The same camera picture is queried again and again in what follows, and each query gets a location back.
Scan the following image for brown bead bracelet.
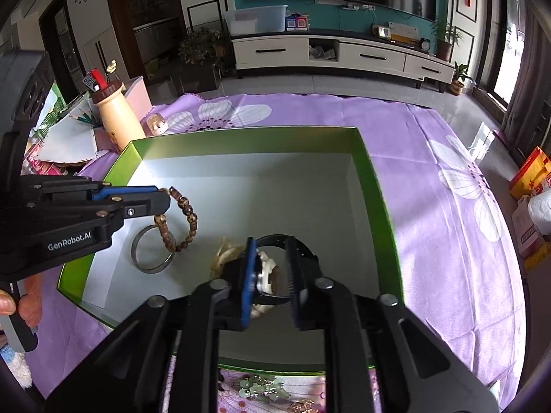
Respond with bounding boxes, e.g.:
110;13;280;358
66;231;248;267
154;186;199;254

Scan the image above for grey curtain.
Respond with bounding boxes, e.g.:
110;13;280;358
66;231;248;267
503;6;551;158

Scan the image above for white television cabinet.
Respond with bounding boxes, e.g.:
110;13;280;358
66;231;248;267
230;29;456;92

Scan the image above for orange yellow paper bag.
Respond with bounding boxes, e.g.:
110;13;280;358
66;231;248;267
509;146;551;201

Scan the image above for black wrist watch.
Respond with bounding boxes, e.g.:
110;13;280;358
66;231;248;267
256;234;320;307

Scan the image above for green cardboard box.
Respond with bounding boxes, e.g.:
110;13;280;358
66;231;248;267
57;126;405;375

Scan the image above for purple floral tablecloth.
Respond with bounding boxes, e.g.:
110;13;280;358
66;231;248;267
26;92;528;413

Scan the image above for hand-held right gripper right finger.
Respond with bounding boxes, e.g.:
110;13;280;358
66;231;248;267
284;236;502;413

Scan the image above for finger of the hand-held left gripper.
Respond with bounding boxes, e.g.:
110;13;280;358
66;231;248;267
25;191;172;235
21;176;162;202

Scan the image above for tall potted plant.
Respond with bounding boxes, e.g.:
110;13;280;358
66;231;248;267
432;18;464;62

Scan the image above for pink snack packets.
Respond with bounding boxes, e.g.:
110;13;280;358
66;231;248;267
25;154;66;177

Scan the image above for person's left hand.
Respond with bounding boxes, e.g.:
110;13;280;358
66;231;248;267
0;275;44;332

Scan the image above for cream earbud case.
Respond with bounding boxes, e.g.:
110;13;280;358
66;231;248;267
146;114;168;135

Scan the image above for small floor potted plant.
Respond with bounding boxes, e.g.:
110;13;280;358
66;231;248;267
449;63;475;96

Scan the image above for white paper sheets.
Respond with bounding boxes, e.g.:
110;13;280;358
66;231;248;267
40;112;103;165

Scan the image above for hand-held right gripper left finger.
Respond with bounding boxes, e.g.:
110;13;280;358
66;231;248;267
43;236;261;413

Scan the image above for cream bottle-shaped pen holder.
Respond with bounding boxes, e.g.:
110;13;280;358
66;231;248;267
91;82;147;154

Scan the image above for bushy potted plant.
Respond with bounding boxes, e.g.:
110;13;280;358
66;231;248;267
178;27;225;68

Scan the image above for clear plastic storage box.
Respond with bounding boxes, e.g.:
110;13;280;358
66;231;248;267
224;6;288;38

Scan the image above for white desk calendar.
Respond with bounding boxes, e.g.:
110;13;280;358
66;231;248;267
387;21;419;46

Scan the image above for white plastic bag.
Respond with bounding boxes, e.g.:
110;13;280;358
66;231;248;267
527;188;551;236

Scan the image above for pink box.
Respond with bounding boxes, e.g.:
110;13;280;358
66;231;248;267
123;76;152;118

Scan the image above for green jade bead bracelet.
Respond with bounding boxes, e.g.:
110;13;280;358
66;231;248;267
237;376;294;403

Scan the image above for cream strap wrist watch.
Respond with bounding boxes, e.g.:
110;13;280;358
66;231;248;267
209;236;276;320

